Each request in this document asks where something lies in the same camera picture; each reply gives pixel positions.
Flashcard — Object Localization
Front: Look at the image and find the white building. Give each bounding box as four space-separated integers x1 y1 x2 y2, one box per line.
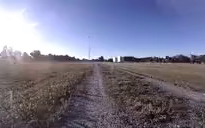
112 55 122 63

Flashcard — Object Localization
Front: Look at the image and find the tall thin mast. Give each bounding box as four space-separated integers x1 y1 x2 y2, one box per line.
87 35 92 61

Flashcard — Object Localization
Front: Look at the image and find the grey gravel track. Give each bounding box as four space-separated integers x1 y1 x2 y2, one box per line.
58 63 205 128

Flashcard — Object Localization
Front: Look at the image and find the row of trees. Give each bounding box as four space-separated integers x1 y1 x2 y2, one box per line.
0 45 105 63

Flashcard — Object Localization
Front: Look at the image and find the row of buildings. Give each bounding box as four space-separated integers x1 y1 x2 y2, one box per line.
120 53 205 65

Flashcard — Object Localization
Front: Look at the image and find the dry brown grass field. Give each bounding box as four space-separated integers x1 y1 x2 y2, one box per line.
0 59 205 128

